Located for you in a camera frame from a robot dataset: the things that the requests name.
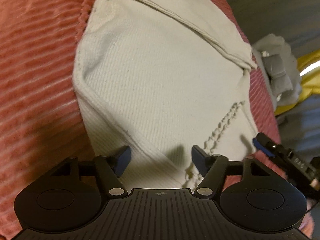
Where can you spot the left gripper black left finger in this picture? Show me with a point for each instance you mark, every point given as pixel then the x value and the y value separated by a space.
pixel 106 170

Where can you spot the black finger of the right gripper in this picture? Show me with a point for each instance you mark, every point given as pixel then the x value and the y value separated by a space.
pixel 303 175

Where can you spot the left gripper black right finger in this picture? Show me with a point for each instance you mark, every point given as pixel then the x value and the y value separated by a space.
pixel 216 168

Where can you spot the white knit sweater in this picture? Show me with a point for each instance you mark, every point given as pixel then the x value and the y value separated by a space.
pixel 161 76

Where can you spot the person's right hand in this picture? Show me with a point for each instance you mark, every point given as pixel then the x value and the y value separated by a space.
pixel 307 225

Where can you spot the yellow curtain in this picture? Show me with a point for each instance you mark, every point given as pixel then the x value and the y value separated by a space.
pixel 308 65

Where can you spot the grey bow cushion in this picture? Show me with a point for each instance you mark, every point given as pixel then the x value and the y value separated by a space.
pixel 280 82

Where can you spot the grey shell-shaped chair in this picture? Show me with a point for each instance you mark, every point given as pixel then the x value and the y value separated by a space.
pixel 270 45

